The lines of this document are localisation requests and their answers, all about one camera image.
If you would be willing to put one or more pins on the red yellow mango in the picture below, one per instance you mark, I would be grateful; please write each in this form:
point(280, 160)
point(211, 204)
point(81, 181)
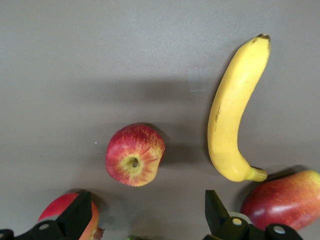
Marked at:
point(282, 197)

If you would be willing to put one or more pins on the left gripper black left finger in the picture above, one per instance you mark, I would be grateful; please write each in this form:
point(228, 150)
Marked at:
point(72, 217)

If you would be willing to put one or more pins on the yellow banana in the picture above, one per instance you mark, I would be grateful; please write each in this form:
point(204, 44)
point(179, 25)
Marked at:
point(232, 112)

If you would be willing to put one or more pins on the brown table cover sheet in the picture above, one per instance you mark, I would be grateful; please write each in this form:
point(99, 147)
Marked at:
point(75, 62)

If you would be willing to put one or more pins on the plain red apple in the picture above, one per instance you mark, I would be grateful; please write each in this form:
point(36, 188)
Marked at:
point(51, 208)

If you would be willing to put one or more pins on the red apple with yellow streaks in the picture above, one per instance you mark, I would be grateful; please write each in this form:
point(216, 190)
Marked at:
point(135, 155)

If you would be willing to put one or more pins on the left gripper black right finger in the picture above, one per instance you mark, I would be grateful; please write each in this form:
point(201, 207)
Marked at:
point(217, 220)

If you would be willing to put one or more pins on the clear tape patch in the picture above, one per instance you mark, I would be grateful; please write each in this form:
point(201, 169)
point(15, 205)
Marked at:
point(198, 80)

